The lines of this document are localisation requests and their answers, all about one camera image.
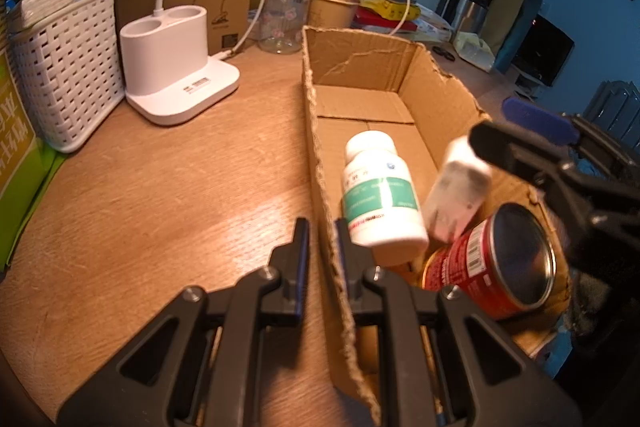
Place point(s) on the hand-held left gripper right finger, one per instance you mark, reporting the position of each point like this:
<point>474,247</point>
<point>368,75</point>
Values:
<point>350,267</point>

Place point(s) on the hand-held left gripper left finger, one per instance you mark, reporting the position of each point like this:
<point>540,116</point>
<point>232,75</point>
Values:
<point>299,257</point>

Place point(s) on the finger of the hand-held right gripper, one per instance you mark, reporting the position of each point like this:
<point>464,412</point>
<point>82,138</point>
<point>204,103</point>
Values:
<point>540,122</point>
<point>505,147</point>

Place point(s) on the white charger plug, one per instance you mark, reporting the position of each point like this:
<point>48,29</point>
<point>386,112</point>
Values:
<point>457,192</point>

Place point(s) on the white pill bottle green label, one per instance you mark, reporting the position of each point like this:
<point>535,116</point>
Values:
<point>380,207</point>

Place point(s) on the red tin can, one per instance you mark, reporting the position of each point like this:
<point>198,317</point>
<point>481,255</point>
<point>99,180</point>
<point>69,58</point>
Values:
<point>465,267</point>

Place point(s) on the cardboard box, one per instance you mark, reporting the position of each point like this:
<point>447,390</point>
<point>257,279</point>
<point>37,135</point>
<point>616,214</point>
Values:
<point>360,52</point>

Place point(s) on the white low stand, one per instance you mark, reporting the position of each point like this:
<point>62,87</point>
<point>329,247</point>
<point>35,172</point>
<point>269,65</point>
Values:
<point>527,84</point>

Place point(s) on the black monitor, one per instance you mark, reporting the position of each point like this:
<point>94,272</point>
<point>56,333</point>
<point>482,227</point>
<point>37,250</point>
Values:
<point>545,52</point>

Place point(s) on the grey ribbed object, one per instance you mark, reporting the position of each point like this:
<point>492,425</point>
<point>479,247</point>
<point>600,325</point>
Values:
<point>615,107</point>

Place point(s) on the pale yellow tissue pack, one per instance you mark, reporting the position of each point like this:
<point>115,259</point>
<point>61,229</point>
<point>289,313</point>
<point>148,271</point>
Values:
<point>475,49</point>

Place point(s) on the black scissors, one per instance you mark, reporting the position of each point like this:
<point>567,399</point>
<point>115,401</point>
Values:
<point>445,54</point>

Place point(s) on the steel travel mug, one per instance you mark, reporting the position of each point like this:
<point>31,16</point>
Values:
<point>472,14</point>

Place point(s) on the white flat boxes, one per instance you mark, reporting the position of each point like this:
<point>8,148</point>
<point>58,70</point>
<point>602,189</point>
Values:
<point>432,24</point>

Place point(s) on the yellow packet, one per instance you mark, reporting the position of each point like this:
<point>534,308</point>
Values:
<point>385,7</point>

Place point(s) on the red book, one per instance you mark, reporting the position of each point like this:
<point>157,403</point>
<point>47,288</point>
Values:
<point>370,21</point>

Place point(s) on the stack of brown paper cups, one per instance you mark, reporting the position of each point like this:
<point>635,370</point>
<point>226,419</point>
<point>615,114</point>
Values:
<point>330,12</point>

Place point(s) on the white desk lamp base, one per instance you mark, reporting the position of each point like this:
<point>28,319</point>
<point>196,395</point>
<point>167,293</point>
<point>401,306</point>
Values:
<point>170,67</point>

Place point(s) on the clear glass jar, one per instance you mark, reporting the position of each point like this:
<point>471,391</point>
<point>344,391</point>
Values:
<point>282,22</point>

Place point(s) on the white woven plastic basket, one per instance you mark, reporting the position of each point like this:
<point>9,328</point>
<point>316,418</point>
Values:
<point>65,72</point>

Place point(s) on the green printed carton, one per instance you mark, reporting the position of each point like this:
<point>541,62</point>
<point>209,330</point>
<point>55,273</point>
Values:
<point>15,157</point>

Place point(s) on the white tissue packs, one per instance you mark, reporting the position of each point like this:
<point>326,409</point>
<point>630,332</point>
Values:
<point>42,4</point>

